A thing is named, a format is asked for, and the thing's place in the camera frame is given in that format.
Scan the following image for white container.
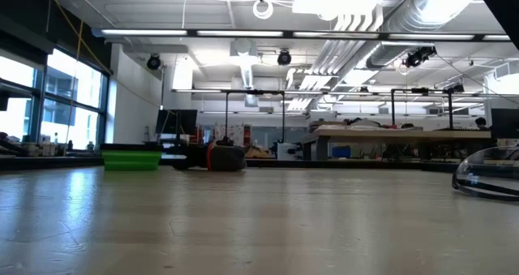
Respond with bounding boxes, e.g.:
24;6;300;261
277;142;300;161

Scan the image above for dark bag with red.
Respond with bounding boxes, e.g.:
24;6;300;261
173;143;248;173

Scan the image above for black monitor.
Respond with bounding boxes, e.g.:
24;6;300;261
156;109;199;136
490;107;519;140

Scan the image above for blue bin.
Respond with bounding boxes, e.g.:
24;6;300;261
331;145;352;159

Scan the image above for black beam with light strips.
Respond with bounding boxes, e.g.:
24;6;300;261
92;28;513;41

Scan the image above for green square bin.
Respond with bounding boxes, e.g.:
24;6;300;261
100;143;163;172

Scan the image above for ceiling air unit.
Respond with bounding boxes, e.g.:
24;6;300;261
291;0;384;23

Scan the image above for wooden workbench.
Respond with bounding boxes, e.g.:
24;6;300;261
302;127;491;162

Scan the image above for clear safety glasses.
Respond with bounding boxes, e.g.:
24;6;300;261
451;146;519;203

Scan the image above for black gantry frame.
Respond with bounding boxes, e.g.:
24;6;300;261
224;89;285;144
390;87;454;131

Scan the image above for white ceiling duct fitting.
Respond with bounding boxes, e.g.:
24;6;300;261
229;38;260;90

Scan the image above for white cable coil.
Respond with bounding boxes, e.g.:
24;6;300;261
251;0;275;21

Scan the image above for flat silver duct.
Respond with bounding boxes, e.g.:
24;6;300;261
366;42;431;70

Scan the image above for black ceiling camera cluster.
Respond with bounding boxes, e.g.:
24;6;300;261
403;45;438;69

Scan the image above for silver spiral duct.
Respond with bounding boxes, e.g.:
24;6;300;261
383;0;482;33

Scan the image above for yellow cable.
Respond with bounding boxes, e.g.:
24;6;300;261
44;0;113;157

